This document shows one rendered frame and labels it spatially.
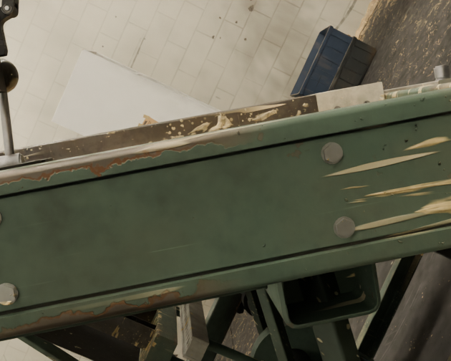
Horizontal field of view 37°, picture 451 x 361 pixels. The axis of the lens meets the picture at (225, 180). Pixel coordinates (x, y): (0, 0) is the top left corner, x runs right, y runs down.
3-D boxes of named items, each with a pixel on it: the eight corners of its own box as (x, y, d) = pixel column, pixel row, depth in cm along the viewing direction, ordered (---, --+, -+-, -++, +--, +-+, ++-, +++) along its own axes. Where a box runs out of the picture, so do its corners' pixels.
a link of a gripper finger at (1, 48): (-13, 9, 70) (16, 4, 70) (-2, 57, 70) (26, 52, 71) (-17, 6, 68) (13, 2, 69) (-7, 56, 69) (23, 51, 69)
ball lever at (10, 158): (25, 165, 68) (11, 49, 72) (-12, 172, 68) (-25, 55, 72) (35, 176, 72) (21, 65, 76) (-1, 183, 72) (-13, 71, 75)
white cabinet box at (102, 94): (332, 166, 506) (82, 49, 484) (298, 234, 514) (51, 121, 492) (318, 156, 566) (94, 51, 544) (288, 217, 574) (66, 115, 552)
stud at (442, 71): (453, 81, 110) (451, 63, 110) (439, 83, 110) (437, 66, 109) (447, 82, 112) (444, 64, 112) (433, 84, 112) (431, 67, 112)
